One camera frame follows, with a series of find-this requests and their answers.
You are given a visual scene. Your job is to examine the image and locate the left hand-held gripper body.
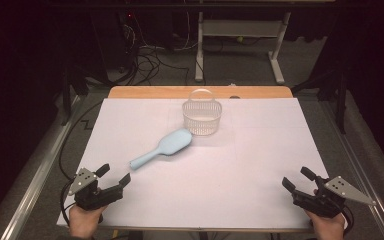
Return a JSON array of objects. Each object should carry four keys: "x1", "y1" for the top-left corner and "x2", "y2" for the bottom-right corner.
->
[{"x1": 67, "y1": 167, "x2": 125, "y2": 212}]

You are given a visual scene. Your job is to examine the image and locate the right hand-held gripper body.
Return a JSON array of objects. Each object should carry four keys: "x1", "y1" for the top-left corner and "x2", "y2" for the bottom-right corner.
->
[{"x1": 292, "y1": 174, "x2": 378, "y2": 219}]

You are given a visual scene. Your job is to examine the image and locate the light blue hairbrush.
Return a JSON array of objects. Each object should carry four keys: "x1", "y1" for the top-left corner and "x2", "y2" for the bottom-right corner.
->
[{"x1": 129, "y1": 128, "x2": 194, "y2": 171}]

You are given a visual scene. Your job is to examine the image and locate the white plastic basket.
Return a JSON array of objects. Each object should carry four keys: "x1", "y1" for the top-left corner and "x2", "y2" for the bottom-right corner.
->
[{"x1": 181, "y1": 88, "x2": 223, "y2": 137}]

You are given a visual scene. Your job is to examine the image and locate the person's left hand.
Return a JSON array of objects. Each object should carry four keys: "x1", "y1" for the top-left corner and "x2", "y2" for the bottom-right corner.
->
[{"x1": 68, "y1": 203, "x2": 108, "y2": 239}]

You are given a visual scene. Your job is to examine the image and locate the person's right hand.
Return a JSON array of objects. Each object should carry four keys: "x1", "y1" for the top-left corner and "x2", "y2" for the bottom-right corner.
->
[{"x1": 304, "y1": 189, "x2": 347, "y2": 240}]

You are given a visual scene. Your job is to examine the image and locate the white paper sheet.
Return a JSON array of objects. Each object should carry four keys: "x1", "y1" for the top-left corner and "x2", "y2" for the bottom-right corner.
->
[{"x1": 56, "y1": 97, "x2": 349, "y2": 231}]

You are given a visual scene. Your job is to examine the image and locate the black stand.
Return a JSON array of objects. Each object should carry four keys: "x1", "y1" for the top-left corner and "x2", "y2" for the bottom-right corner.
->
[
  {"x1": 61, "y1": 63, "x2": 89, "y2": 126},
  {"x1": 291, "y1": 66, "x2": 348, "y2": 134}
]

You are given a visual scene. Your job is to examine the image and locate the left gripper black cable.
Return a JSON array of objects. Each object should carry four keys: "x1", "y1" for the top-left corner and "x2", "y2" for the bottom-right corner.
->
[{"x1": 58, "y1": 100, "x2": 104, "y2": 227}]

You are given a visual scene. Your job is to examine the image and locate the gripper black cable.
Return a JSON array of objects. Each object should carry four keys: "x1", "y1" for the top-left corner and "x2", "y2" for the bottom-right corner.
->
[
  {"x1": 58, "y1": 100, "x2": 104, "y2": 227},
  {"x1": 341, "y1": 204, "x2": 355, "y2": 234}
]

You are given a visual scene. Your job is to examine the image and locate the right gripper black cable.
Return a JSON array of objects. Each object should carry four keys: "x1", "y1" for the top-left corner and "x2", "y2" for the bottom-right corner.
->
[{"x1": 341, "y1": 204, "x2": 355, "y2": 234}]

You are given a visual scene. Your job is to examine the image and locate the metal floor rail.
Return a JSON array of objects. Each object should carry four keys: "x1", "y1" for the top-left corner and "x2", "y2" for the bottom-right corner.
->
[
  {"x1": 0, "y1": 94, "x2": 83, "y2": 240},
  {"x1": 319, "y1": 99, "x2": 384, "y2": 240}
]

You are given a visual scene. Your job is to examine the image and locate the tangle of floor cables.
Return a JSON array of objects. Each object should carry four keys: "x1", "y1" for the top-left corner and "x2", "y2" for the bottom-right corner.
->
[{"x1": 119, "y1": 13, "x2": 201, "y2": 86}]

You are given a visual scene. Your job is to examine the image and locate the white metal desk frame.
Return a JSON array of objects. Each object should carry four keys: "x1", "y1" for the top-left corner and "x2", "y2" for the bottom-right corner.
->
[{"x1": 194, "y1": 11, "x2": 293, "y2": 85}]

